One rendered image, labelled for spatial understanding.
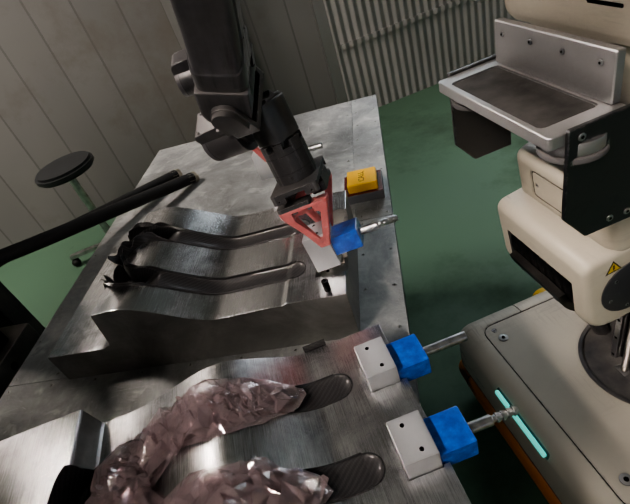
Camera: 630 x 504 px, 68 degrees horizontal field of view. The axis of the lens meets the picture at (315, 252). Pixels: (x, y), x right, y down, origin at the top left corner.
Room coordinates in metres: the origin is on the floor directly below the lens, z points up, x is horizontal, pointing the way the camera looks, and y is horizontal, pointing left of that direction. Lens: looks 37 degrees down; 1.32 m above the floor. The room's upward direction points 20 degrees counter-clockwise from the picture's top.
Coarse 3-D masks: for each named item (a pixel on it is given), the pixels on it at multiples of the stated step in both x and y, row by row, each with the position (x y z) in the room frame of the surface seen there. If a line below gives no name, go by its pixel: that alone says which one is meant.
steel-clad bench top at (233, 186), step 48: (192, 144) 1.43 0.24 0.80; (336, 144) 1.08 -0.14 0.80; (192, 192) 1.11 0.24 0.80; (240, 192) 1.01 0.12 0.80; (384, 240) 0.65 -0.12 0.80; (384, 288) 0.54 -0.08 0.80; (48, 336) 0.73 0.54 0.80; (48, 384) 0.60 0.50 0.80; (96, 384) 0.56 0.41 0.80; (144, 384) 0.52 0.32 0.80; (0, 432) 0.53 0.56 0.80
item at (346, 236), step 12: (396, 216) 0.51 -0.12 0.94; (312, 228) 0.55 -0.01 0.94; (336, 228) 0.54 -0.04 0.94; (348, 228) 0.52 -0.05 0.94; (360, 228) 0.52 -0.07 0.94; (372, 228) 0.52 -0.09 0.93; (336, 240) 0.52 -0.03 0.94; (348, 240) 0.51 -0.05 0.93; (360, 240) 0.51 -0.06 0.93; (312, 252) 0.52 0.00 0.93; (324, 252) 0.52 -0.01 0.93; (336, 252) 0.51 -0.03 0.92; (324, 264) 0.51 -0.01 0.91; (336, 264) 0.51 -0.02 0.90
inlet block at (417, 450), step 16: (416, 416) 0.26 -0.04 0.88; (432, 416) 0.26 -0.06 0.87; (448, 416) 0.26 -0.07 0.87; (496, 416) 0.25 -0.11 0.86; (400, 432) 0.25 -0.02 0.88; (416, 432) 0.25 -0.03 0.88; (432, 432) 0.25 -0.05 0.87; (448, 432) 0.24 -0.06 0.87; (464, 432) 0.24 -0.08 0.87; (400, 448) 0.24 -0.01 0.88; (416, 448) 0.23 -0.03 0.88; (432, 448) 0.23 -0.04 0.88; (448, 448) 0.23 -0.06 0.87; (464, 448) 0.22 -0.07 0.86; (416, 464) 0.22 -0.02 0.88; (432, 464) 0.22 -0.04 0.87
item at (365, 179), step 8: (368, 168) 0.85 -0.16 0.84; (352, 176) 0.84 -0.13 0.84; (360, 176) 0.83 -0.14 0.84; (368, 176) 0.82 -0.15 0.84; (376, 176) 0.82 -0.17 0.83; (352, 184) 0.81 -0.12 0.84; (360, 184) 0.80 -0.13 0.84; (368, 184) 0.79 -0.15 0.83; (376, 184) 0.79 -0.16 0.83; (352, 192) 0.80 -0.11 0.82
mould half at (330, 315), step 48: (336, 192) 0.71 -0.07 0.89; (288, 240) 0.63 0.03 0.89; (96, 288) 0.74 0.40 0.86; (144, 288) 0.58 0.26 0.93; (288, 288) 0.51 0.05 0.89; (336, 288) 0.48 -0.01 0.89; (96, 336) 0.60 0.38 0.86; (144, 336) 0.54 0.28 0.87; (192, 336) 0.53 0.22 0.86; (240, 336) 0.51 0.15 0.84; (288, 336) 0.49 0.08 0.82; (336, 336) 0.47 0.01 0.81
